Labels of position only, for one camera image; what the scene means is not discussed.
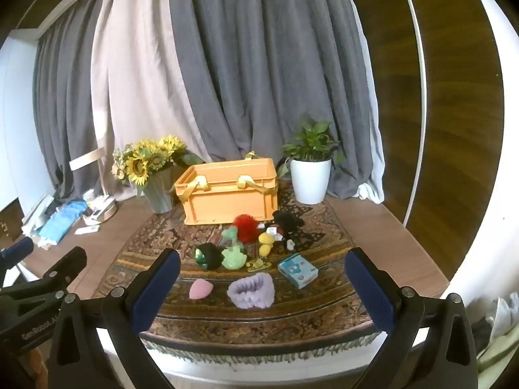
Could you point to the black green plush toy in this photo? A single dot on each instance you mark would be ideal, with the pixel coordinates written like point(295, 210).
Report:
point(210, 256)

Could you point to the white curved pole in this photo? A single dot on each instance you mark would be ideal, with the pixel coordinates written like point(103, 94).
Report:
point(421, 89)

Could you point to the yellow mushroom toy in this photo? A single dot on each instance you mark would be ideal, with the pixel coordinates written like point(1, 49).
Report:
point(266, 243)

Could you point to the white box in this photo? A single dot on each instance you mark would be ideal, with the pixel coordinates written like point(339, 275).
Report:
point(101, 210)

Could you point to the yellow hair clip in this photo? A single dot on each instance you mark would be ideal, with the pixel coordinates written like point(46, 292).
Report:
point(257, 265)

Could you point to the beige curtain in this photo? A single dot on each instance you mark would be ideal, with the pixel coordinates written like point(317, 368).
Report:
point(138, 89)

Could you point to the patterned brown rug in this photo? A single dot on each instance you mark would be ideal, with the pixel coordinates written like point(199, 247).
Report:
point(324, 304)

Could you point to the light green squishy toy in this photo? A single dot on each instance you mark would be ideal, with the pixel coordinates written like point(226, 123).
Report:
point(234, 260)

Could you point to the teal fluffy toy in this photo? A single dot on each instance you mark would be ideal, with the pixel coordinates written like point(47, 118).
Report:
point(230, 235)

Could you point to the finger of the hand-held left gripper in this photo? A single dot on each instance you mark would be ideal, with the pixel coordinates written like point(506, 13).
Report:
point(17, 250)
point(61, 269)

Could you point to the sunflower bouquet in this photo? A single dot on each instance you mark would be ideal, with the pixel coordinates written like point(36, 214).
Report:
point(140, 162)

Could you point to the blue tissue pack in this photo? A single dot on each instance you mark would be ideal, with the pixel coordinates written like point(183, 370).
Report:
point(297, 270)

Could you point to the small white flat item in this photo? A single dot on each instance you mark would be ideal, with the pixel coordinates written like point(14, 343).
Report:
point(86, 231)

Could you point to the white sheer curtain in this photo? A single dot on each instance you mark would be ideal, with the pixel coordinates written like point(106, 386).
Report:
point(371, 190)

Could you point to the grey curtain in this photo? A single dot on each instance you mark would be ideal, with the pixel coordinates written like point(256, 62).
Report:
point(263, 69)
point(65, 109)

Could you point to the purple fluffy headband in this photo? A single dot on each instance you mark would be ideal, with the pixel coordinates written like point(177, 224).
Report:
point(249, 293)

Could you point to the red fluffy toy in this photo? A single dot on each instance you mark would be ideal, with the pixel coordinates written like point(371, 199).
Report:
point(245, 227)

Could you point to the grey ribbed vase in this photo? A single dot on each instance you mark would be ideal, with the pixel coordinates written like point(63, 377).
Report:
point(160, 194)

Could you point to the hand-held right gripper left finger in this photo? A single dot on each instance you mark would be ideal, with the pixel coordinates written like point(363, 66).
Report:
point(159, 285)

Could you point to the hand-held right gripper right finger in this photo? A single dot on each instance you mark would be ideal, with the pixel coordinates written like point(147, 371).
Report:
point(371, 291)

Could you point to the white crumpled cloth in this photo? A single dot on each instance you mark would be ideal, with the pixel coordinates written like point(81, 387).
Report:
point(500, 332)

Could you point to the blue cloth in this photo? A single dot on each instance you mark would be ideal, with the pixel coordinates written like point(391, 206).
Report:
point(65, 216)

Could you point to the black plush toy red white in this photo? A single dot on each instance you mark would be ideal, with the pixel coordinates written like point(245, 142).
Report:
point(290, 223)

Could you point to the pink makeup sponge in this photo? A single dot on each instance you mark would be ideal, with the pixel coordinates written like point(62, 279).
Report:
point(201, 289)

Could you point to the potted plant white pot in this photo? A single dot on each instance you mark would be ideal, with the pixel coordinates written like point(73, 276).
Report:
point(310, 178)

